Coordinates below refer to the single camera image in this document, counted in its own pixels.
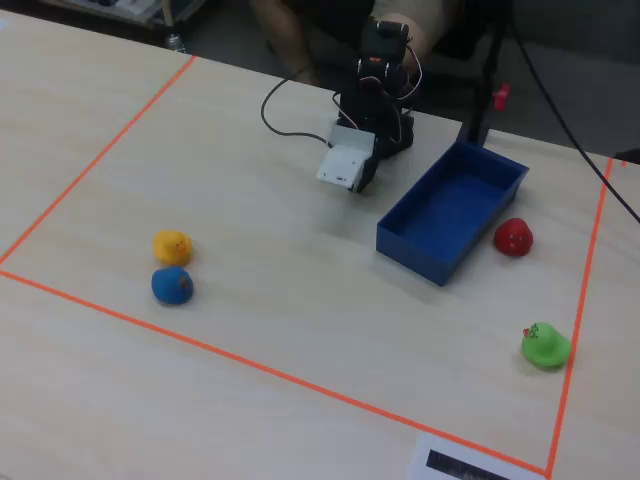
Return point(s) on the background shelf cart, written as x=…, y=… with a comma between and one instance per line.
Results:
x=125, y=7

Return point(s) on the seated person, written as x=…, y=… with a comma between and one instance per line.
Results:
x=285, y=30

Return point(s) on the green rubber duck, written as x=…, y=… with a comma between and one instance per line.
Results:
x=545, y=350

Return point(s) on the red clamp knob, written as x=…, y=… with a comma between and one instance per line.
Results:
x=502, y=96

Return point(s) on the black camera stand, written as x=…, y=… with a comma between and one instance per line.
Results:
x=482, y=100

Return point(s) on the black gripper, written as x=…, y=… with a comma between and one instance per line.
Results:
x=370, y=170

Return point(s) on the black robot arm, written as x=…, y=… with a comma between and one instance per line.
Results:
x=375, y=105

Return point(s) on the yellow rubber duck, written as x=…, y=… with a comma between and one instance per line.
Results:
x=170, y=247

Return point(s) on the red rubber duck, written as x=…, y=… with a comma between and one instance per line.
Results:
x=512, y=237

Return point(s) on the white camera box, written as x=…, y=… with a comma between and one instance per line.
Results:
x=342, y=162

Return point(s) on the blue rubber duck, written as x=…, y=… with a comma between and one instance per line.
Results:
x=170, y=287

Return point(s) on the blue plastic box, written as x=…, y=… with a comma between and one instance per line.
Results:
x=450, y=210

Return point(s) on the white paper with black bar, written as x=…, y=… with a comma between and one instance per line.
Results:
x=420, y=460

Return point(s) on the orange tape strip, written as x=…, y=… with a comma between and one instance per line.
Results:
x=100, y=157
x=250, y=361
x=582, y=300

